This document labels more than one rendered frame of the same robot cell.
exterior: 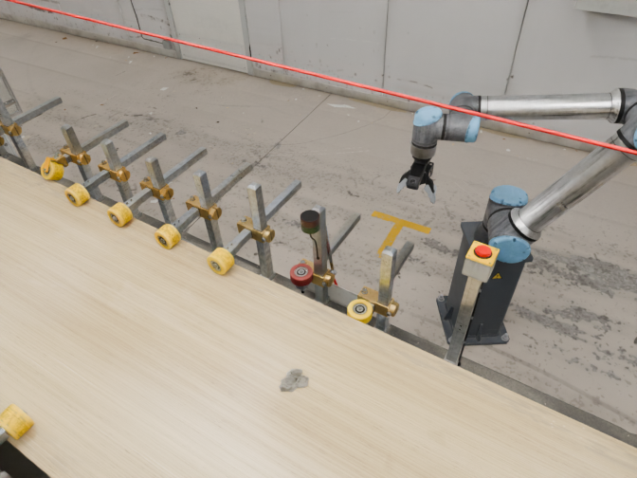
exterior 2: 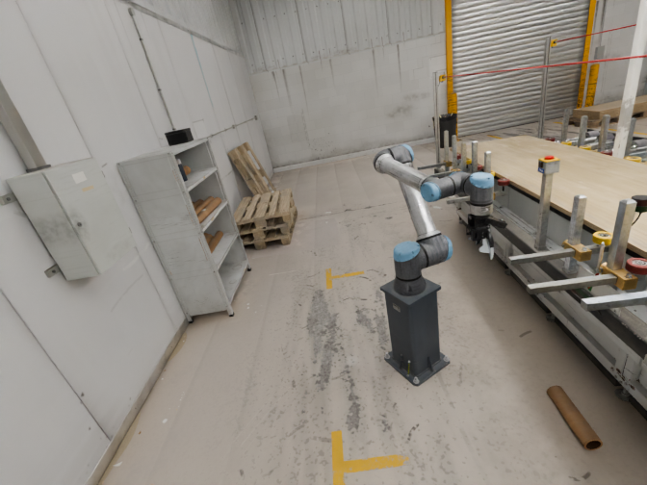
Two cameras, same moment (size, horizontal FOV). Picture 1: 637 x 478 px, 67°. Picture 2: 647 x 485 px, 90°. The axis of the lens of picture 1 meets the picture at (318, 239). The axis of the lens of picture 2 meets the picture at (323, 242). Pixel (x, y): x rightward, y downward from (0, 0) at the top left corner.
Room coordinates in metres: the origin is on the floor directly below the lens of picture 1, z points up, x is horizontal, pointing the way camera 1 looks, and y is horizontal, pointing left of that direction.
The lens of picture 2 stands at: (2.66, 0.46, 1.74)
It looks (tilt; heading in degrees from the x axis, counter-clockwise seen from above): 25 degrees down; 244
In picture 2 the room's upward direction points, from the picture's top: 12 degrees counter-clockwise
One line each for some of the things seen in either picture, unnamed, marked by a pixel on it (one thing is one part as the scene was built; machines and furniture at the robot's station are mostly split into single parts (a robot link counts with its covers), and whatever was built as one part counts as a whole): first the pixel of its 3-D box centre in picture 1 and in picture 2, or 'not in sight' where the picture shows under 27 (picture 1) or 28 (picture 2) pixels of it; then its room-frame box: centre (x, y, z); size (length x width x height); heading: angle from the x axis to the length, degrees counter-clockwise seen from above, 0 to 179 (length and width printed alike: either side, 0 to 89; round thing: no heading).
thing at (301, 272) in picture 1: (301, 281); (636, 273); (1.13, 0.06, 0.85); 0.08 x 0.08 x 0.11
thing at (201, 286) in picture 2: not in sight; (198, 228); (2.39, -2.79, 0.78); 0.90 x 0.45 x 1.55; 60
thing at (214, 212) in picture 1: (204, 208); not in sight; (1.44, 0.44, 0.95); 0.14 x 0.06 x 0.05; 57
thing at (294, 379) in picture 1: (292, 378); not in sight; (0.72, 0.09, 0.91); 0.09 x 0.07 x 0.02; 114
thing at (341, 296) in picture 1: (332, 291); (597, 288); (1.17, -0.04, 0.75); 0.26 x 0.01 x 0.10; 57
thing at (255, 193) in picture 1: (262, 236); not in sight; (1.30, 0.21, 0.93); 0.04 x 0.04 x 0.48; 57
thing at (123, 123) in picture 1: (96, 140); not in sight; (1.97, 1.01, 0.95); 0.37 x 0.03 x 0.03; 147
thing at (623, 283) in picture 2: (315, 274); (617, 275); (1.17, 0.02, 0.85); 0.14 x 0.06 x 0.05; 57
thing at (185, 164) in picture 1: (164, 179); not in sight; (1.64, 0.63, 0.95); 0.50 x 0.04 x 0.04; 147
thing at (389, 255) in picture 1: (384, 299); (573, 242); (1.02, -0.21, 0.87); 0.04 x 0.04 x 0.48; 57
